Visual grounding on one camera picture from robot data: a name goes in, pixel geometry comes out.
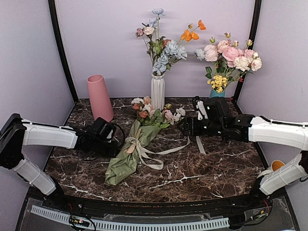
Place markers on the black front table rail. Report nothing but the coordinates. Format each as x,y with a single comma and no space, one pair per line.
86,203

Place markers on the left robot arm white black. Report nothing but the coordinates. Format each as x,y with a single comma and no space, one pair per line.
19,135

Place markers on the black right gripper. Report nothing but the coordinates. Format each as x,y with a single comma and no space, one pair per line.
187,121

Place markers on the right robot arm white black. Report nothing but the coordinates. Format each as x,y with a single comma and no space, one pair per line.
288,140

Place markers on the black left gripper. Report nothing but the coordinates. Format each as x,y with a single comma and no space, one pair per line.
112,152

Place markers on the white ribbed vase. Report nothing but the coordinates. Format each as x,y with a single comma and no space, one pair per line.
158,92

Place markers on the pink peony flower arrangement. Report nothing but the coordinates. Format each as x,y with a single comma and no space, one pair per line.
229,63

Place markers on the teal vase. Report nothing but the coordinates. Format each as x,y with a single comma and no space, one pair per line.
214,93

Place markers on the white mug yellow inside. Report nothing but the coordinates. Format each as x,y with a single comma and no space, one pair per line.
275,165

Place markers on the blue and orange flower arrangement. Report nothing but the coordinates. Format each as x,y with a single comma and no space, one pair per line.
164,52

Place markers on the pink ceramic vase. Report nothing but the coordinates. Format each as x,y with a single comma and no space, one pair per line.
99,98

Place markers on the flower bouquet green paper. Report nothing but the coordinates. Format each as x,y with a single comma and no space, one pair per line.
144,129

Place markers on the white slotted cable duct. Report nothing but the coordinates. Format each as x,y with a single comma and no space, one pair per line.
132,223

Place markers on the black left corner post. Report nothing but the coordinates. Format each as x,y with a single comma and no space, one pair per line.
61,51

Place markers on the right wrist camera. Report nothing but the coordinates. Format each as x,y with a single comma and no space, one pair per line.
198,105

